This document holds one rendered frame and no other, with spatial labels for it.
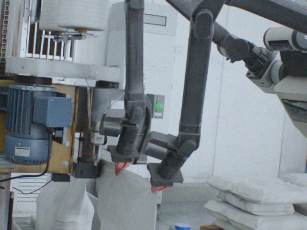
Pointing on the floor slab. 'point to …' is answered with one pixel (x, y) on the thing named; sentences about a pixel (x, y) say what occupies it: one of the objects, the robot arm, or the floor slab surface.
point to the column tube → (14, 34)
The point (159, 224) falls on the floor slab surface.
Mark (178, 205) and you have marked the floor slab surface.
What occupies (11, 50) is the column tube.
